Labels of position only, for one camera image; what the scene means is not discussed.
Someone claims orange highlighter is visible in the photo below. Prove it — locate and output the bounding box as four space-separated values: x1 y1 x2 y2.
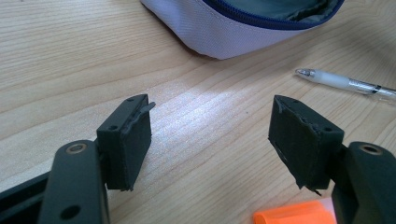
252 199 339 224

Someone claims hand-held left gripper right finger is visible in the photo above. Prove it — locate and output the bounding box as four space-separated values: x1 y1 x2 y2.
267 94 346 196

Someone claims clear ballpoint pen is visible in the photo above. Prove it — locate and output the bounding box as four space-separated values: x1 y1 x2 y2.
294 67 396 101

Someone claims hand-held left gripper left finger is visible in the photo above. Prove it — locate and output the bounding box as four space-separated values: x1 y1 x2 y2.
95 93 157 192

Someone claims grey pencil case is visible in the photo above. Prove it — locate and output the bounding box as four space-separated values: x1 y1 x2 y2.
139 0 347 61

